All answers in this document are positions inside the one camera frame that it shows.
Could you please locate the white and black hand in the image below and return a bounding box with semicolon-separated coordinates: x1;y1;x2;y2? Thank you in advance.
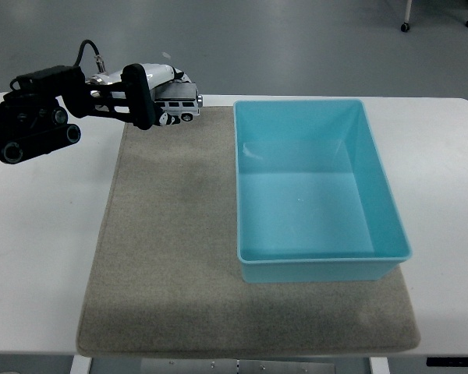
134;62;198;128

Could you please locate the black table control panel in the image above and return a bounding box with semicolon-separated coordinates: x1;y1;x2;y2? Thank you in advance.
426;356;468;368

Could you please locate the grey metal plate with screws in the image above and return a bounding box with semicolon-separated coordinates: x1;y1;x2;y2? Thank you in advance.
140;358;336;374

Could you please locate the white table leg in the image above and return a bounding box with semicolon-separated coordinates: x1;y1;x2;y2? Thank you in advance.
69;355;93;374
368;356;391;374

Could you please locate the blue plastic box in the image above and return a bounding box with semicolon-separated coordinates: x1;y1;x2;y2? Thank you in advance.
232;98;413;284

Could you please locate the white toy car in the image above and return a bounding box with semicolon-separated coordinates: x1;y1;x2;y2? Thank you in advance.
154;82;204;123

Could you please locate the grey-brown felt mat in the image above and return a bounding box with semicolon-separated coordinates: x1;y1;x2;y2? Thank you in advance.
76;104;421;358

